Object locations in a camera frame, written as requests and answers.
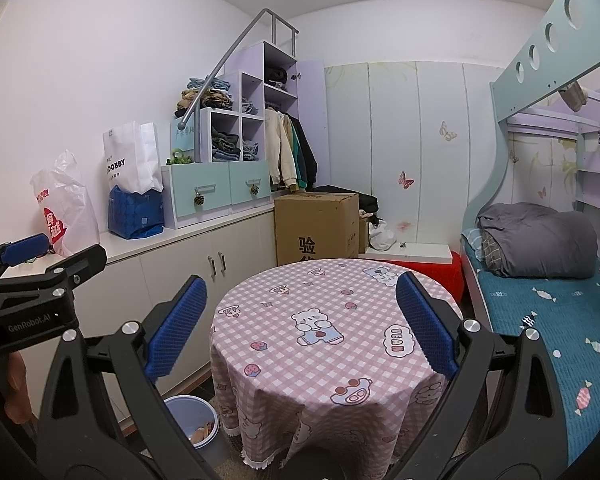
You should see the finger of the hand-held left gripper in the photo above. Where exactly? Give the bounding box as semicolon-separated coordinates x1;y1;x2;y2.
0;245;107;299
0;233;51;281

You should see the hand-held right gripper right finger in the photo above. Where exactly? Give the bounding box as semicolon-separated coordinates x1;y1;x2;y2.
396;270;571;480

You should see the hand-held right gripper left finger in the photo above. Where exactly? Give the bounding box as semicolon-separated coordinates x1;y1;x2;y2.
35;275;208;480

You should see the blue plastic bin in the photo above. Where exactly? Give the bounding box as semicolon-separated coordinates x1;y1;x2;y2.
164;395;219;449

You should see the orange print bread wrapper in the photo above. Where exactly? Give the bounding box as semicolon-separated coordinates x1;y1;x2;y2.
191;424;217;447

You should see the person's left hand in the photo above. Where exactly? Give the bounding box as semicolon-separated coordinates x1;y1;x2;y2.
6;351;29;427

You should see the red storage bench white top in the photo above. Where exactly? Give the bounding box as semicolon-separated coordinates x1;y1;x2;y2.
375;252;465;306

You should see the white red-print plastic bag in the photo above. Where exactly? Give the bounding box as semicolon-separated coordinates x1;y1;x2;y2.
29;150;101;257

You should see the blue woven bag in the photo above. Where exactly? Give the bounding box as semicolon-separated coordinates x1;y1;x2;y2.
107;185;166;240

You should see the white low board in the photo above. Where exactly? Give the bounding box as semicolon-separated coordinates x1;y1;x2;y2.
358;241;453;263

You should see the pink checked tablecloth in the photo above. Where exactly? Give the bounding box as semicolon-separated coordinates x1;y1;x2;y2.
209;258;465;468

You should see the crumpled white plastic bag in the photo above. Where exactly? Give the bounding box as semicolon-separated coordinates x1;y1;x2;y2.
369;220;397;252

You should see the white low cabinet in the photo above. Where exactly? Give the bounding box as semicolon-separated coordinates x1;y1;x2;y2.
0;202;276;428

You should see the white paper shopping bag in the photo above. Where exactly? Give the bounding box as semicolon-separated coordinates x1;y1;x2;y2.
103;121;164;193

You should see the teal candy-print bed sheet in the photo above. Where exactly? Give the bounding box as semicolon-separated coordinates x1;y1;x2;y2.
461;227;600;466

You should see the teal drawer unit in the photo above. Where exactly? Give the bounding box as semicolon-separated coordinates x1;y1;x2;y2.
161;159;273;230

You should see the dark clothes pile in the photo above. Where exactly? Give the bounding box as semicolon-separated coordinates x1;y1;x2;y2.
312;185;380;227

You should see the grey quilt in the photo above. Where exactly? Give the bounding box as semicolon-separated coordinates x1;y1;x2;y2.
476;202;598;278

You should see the large cardboard box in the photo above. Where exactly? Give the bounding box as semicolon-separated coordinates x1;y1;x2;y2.
274;192;360;267

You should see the light blue paper sign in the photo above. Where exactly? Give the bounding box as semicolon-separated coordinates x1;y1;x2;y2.
170;114;201;153

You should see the beige hanging jacket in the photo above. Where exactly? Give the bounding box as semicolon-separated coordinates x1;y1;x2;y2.
265;109;299;190

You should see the stack of folded clothes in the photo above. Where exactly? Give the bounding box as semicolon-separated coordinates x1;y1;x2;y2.
175;76;236;113

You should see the dark hanging jacket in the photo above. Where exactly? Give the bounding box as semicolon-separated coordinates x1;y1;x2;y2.
296;117;319;187

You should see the green hanging jacket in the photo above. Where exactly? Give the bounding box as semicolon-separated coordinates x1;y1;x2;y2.
290;120;309;188

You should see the stepped shelf unit with drawers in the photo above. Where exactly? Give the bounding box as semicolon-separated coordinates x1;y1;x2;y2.
177;8;300;131

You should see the purple wardrobe door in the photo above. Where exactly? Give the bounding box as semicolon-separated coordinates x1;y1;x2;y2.
296;60;329;188

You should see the white cubby shelf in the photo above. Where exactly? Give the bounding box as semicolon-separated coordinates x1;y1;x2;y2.
200;41;299;163

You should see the brown cloth bag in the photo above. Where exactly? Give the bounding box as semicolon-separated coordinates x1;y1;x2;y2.
560;82;589;111

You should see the teal bunk bed frame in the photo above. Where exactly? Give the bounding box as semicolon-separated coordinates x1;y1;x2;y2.
460;0;600;466

